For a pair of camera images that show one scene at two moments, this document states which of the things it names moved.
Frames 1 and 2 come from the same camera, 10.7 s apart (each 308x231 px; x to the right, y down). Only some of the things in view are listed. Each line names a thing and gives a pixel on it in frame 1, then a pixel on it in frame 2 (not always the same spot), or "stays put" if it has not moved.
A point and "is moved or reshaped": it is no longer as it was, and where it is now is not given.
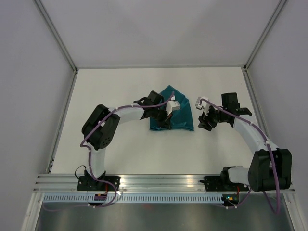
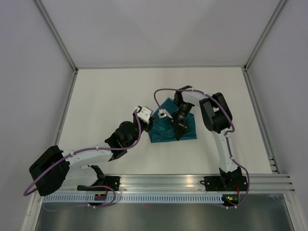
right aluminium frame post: x=263 y=35 stays put
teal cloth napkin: x=182 y=120 is moved or reshaped
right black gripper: x=203 y=124 → x=178 y=130
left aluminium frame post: x=63 y=47 stays put
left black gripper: x=165 y=123 → x=149 y=126
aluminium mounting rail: x=55 y=183 stays put
